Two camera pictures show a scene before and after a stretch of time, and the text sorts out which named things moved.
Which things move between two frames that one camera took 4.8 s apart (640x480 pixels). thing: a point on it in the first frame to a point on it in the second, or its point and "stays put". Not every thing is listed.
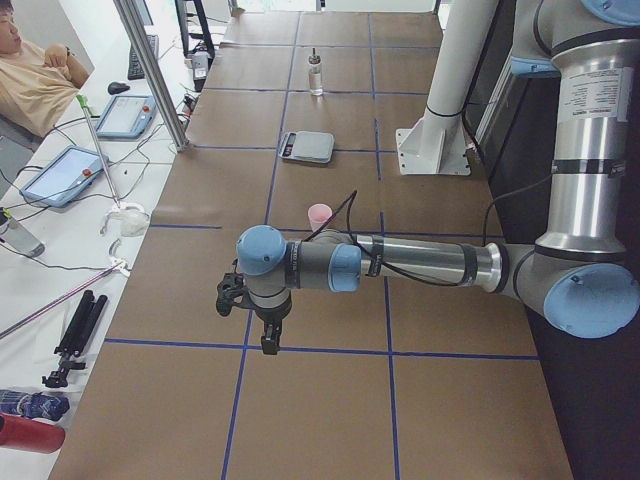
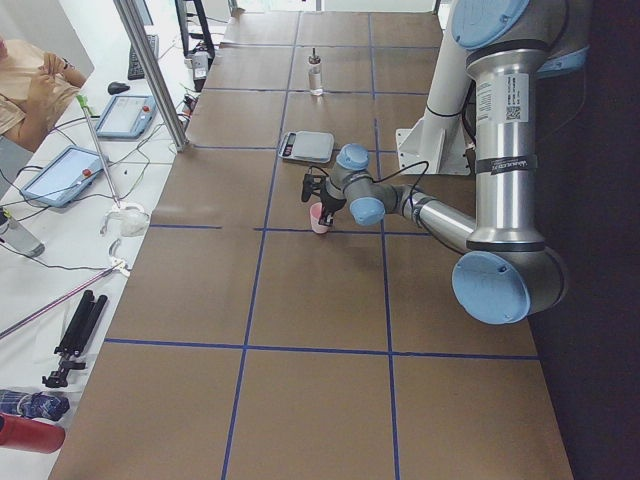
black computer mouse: x=115 y=87 stays put
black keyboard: x=135 y=71 stays put
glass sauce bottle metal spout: x=315 y=84 stays put
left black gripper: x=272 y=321 to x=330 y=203
